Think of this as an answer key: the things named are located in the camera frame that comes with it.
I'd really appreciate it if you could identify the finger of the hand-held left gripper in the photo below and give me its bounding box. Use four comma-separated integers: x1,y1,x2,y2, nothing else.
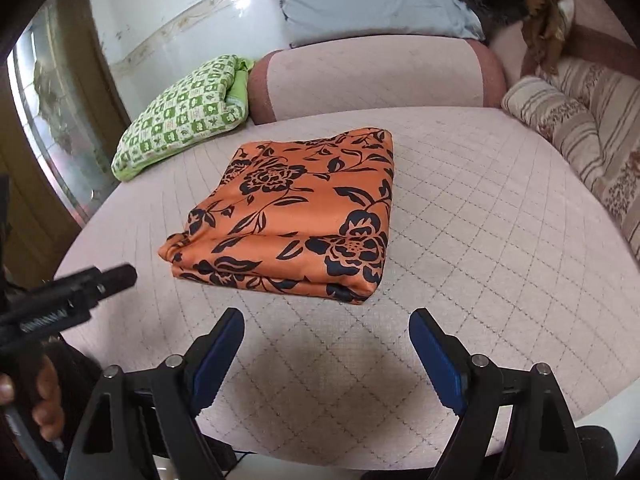
75,264,138,302

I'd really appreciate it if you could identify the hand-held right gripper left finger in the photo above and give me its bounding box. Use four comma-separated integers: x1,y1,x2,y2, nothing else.
62,307,246,480

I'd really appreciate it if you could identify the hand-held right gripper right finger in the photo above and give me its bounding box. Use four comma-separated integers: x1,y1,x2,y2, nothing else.
408,308,588,480

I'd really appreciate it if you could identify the orange floral shirt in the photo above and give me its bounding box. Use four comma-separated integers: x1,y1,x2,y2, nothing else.
157,129,396,305

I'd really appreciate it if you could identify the person's left hand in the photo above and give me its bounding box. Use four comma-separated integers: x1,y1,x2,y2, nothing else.
31,355,67,442

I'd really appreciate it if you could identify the stained glass door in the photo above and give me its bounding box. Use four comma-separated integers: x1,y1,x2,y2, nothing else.
0,0,131,261

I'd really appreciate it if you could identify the green checked pillow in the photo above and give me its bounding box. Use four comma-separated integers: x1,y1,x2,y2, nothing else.
111,54,256,183

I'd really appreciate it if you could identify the large striped cushion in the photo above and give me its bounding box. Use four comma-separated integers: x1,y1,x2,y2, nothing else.
537,55,640,261

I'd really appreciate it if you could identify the small striped cushion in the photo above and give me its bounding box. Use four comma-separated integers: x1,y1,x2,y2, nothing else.
501,75,598,161

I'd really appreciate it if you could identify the pink bolster cushion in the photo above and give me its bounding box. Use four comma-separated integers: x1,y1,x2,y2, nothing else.
246,35,508,126

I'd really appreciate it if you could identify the brown patterned cloth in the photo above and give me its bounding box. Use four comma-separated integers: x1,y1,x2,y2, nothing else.
517,0,578,76

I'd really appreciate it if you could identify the grey pillow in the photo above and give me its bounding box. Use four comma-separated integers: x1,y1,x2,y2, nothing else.
270,0,486,50

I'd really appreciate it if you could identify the pink sofa backrest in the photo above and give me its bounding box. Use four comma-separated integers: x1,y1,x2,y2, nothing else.
487,0,636,81

